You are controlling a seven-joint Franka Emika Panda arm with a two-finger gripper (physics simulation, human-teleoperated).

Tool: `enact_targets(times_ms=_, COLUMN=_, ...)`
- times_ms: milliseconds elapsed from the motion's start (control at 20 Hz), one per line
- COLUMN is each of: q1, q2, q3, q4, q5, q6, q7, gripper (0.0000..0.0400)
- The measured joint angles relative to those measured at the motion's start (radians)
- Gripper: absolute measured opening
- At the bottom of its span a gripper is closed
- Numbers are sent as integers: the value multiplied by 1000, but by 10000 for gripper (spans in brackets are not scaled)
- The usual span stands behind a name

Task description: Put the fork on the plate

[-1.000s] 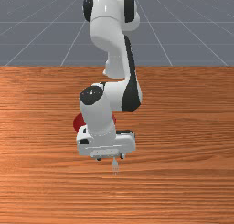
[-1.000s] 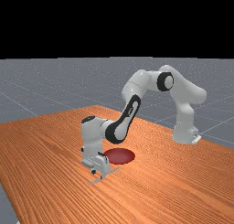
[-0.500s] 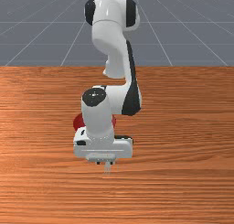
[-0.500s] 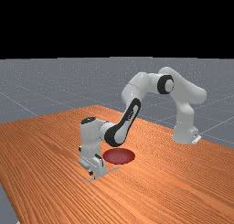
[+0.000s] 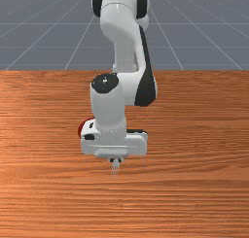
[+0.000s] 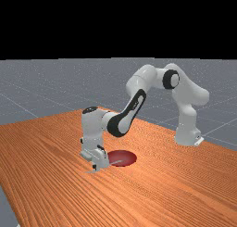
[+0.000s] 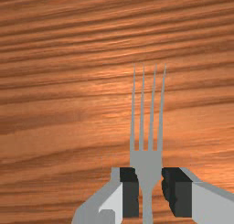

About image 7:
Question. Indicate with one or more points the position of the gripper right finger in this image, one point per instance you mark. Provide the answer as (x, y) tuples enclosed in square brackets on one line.
[(195, 203)]

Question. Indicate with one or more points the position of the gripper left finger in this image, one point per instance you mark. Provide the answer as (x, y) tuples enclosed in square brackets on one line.
[(112, 200)]

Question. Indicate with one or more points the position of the grey fork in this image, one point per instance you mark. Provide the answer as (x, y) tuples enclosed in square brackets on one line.
[(146, 166)]

